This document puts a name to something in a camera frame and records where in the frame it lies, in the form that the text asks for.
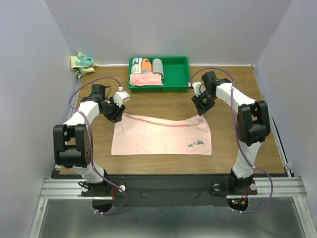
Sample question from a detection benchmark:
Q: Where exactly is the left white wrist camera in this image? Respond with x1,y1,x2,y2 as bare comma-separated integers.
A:
112,86,130,107

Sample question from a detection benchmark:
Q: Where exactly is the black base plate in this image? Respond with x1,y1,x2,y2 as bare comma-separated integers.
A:
78,174,258,214

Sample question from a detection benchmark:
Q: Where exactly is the pink rolled towel in tray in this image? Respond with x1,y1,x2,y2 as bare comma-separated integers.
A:
129,73,163,87

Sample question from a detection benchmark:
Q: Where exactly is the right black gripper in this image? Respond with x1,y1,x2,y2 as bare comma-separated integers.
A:
191,90,216,116

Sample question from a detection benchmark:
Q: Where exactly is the yellow green crumpled towel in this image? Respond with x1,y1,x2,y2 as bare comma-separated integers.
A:
70,52,100,79

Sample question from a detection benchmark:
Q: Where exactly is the orange rolled towel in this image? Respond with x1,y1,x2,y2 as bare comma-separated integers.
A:
141,59,152,73

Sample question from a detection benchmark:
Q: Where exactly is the purple cable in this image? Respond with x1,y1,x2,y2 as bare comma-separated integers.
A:
68,77,127,216
189,66,273,214

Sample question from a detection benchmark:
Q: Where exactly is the aluminium frame rail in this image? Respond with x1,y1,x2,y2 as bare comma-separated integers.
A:
29,66,308,238

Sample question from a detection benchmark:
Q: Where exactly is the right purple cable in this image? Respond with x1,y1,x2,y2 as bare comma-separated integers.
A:
189,66,273,214

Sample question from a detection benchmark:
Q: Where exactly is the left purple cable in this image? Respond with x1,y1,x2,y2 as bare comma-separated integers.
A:
68,77,127,216

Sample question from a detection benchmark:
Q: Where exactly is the pink towel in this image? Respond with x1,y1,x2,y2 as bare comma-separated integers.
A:
129,73,163,87
111,114,212,156

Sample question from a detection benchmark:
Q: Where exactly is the green plastic tray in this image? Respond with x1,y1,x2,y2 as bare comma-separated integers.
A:
127,56,191,93

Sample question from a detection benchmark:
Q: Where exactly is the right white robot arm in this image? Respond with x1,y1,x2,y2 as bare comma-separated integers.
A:
188,67,270,193

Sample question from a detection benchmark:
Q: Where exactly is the grey rolled towel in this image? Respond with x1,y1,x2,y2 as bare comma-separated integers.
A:
152,59,164,79

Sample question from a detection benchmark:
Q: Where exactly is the white green rolled towel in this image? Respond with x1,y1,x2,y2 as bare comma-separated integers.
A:
130,58,143,74

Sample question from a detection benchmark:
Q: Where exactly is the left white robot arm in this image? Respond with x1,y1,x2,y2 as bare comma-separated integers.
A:
53,84,130,196

